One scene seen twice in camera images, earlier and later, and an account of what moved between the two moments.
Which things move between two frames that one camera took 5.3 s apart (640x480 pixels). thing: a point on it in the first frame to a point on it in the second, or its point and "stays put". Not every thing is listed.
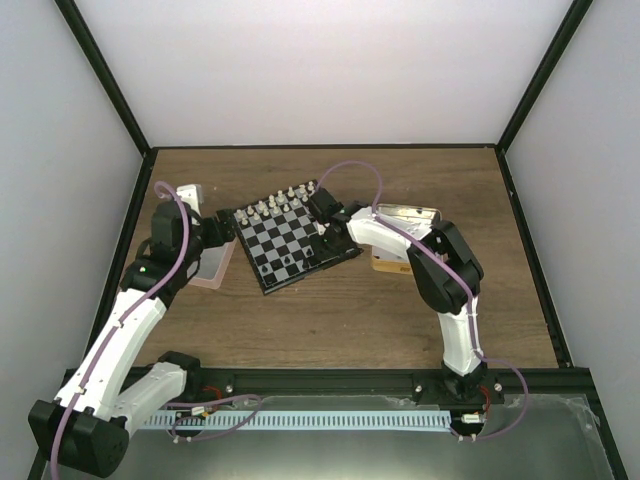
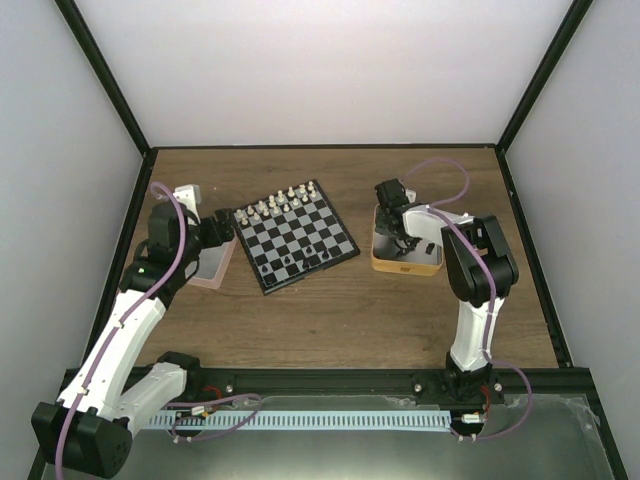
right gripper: [329, 256] to [381, 228]
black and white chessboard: [279, 235] stays put
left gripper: [227, 225] stays put
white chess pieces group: [281, 201] stays put
